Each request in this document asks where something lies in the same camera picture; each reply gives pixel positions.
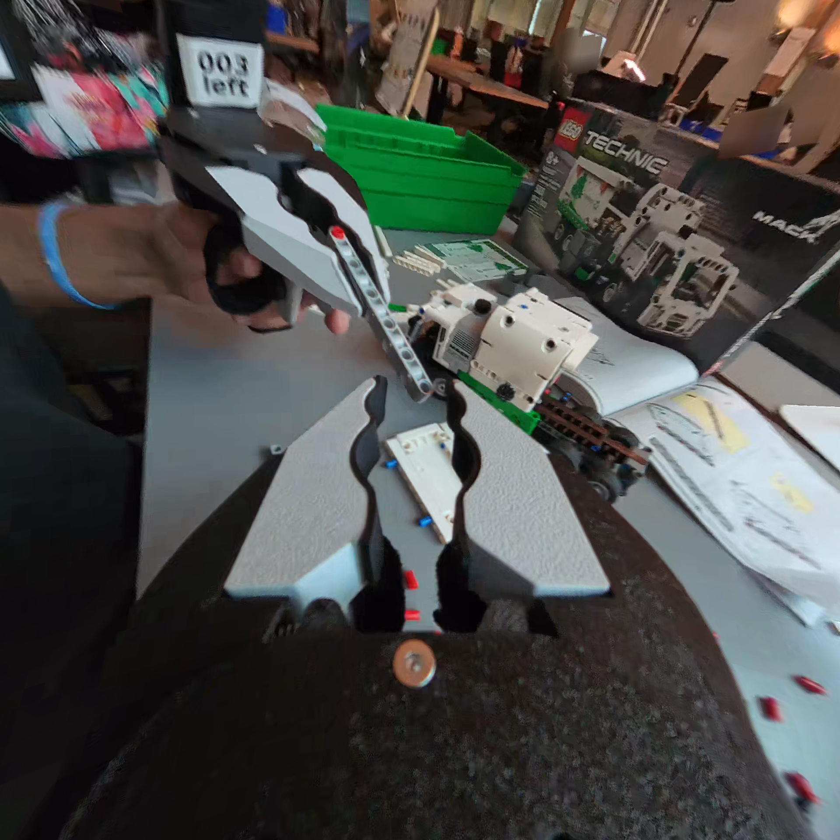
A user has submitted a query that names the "person's dark clothing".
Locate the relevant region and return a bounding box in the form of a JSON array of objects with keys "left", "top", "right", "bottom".
[{"left": 0, "top": 282, "right": 144, "bottom": 840}]

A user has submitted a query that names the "wooden clipboard stand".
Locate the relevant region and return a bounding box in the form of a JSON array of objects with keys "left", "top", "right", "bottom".
[{"left": 375, "top": 3, "right": 442, "bottom": 120}]

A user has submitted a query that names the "blue wristband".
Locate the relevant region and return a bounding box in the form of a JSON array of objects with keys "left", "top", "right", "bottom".
[{"left": 36, "top": 201, "right": 120, "bottom": 311}]

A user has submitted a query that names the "clear plastic bag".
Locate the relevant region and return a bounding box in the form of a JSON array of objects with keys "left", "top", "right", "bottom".
[{"left": 261, "top": 80, "right": 327, "bottom": 144}]

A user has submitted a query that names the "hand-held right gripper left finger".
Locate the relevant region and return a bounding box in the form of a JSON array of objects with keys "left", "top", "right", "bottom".
[{"left": 223, "top": 376, "right": 404, "bottom": 632}]

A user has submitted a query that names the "person's left hand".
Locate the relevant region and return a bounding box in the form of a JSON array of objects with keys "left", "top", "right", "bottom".
[{"left": 62, "top": 200, "right": 353, "bottom": 337}]

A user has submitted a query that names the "wooden work table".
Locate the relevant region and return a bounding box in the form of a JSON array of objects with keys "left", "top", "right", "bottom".
[{"left": 423, "top": 56, "right": 551, "bottom": 112}]

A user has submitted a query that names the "red-pinned grey lego beam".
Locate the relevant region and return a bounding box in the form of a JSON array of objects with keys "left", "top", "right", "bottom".
[{"left": 328, "top": 225, "right": 437, "bottom": 403}]

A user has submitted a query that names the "person's left forearm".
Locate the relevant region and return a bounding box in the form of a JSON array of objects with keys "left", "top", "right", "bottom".
[{"left": 0, "top": 205, "right": 52, "bottom": 293}]

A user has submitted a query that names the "white lego panel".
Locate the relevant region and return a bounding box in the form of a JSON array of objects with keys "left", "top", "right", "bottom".
[{"left": 382, "top": 423, "right": 464, "bottom": 546}]

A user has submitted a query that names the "dark lego set box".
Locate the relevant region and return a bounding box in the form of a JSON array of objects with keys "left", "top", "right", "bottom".
[{"left": 512, "top": 98, "right": 840, "bottom": 378}]

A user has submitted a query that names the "black picture frame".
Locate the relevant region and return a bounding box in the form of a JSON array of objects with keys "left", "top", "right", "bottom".
[{"left": 0, "top": 29, "right": 44, "bottom": 103}]

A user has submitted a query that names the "green plastic bin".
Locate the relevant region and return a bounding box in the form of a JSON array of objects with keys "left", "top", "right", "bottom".
[{"left": 315, "top": 104, "right": 530, "bottom": 236}]

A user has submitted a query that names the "green white sticker sheet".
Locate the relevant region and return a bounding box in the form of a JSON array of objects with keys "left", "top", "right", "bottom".
[{"left": 416, "top": 239, "right": 530, "bottom": 284}]

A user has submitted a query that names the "open instruction booklet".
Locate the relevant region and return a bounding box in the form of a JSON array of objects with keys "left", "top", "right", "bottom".
[{"left": 554, "top": 295, "right": 840, "bottom": 627}]

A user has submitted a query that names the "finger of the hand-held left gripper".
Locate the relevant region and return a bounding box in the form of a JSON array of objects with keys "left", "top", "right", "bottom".
[
  {"left": 205, "top": 165, "right": 367, "bottom": 321},
  {"left": 297, "top": 168, "right": 393, "bottom": 304}
]

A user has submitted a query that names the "colourful printed cloth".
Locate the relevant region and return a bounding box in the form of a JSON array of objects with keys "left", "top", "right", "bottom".
[{"left": 0, "top": 26, "right": 170, "bottom": 160}]

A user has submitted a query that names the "pile of small lego pins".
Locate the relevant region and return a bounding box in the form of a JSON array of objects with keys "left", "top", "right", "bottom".
[{"left": 755, "top": 672, "right": 831, "bottom": 811}]

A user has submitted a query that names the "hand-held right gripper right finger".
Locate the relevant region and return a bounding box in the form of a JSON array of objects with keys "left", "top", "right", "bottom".
[{"left": 433, "top": 379, "right": 613, "bottom": 634}]

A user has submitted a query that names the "white lego truck model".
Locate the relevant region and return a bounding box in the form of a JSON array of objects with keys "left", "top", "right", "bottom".
[{"left": 387, "top": 281, "right": 654, "bottom": 504}]

